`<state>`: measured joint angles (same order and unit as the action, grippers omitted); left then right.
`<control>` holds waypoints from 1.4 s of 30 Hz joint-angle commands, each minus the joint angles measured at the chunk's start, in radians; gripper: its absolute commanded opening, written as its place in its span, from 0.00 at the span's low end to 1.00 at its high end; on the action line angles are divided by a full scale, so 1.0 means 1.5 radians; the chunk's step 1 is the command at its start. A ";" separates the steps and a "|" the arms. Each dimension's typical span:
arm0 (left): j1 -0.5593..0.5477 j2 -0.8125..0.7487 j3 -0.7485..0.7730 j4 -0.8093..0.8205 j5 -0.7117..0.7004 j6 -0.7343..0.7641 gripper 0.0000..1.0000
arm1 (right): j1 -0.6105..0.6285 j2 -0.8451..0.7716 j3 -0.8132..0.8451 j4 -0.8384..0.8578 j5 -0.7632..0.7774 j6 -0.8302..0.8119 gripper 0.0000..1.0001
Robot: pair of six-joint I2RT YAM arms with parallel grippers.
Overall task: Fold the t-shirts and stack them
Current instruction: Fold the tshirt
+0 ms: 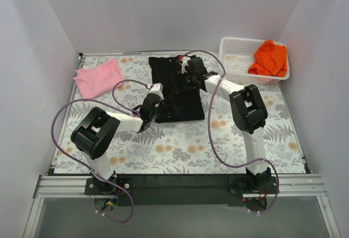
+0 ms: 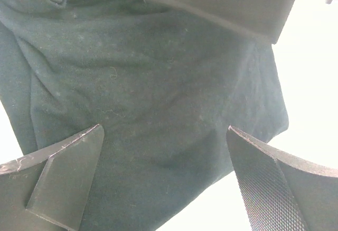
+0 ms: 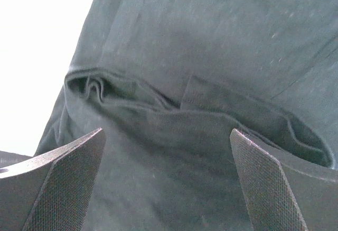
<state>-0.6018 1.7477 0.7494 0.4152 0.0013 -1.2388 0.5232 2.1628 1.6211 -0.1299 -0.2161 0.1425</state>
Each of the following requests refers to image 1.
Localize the black t shirt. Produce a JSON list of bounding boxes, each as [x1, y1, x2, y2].
[[148, 56, 205, 124]]

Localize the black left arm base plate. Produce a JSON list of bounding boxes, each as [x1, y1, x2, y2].
[[84, 177, 133, 196]]

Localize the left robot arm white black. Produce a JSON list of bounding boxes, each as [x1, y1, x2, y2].
[[71, 93, 164, 194]]

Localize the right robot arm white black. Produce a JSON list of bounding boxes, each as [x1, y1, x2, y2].
[[180, 56, 272, 193]]

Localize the pink folded t shirt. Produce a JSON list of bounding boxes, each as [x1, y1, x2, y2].
[[74, 58, 123, 99]]

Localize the orange t shirt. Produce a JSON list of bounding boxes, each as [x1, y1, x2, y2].
[[248, 40, 287, 77]]

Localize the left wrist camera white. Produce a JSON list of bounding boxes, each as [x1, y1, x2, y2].
[[148, 83, 164, 100]]

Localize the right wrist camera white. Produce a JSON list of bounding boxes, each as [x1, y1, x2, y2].
[[178, 55, 194, 74]]

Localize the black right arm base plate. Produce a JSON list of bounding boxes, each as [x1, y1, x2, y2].
[[224, 174, 276, 195]]

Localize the aluminium frame rail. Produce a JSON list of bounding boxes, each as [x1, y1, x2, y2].
[[24, 174, 341, 237]]

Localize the floral patterned table mat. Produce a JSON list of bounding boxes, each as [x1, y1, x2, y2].
[[52, 54, 306, 174]]

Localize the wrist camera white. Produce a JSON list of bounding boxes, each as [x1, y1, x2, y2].
[[148, 83, 164, 100], [178, 55, 194, 74]]

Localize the white plastic laundry basket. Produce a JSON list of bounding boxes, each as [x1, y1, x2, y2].
[[219, 37, 290, 85]]

